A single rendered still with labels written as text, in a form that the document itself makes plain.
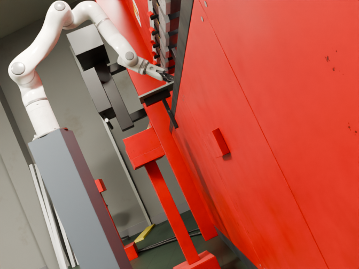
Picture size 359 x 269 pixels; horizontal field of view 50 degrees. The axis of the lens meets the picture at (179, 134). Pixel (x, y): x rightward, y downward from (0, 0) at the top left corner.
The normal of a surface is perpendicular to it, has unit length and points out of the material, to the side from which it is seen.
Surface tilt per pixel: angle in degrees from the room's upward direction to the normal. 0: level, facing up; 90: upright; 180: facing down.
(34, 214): 90
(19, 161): 90
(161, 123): 90
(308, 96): 90
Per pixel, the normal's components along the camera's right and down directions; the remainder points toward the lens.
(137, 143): 0.14, -0.15
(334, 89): -0.91, 0.41
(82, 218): -0.10, -0.04
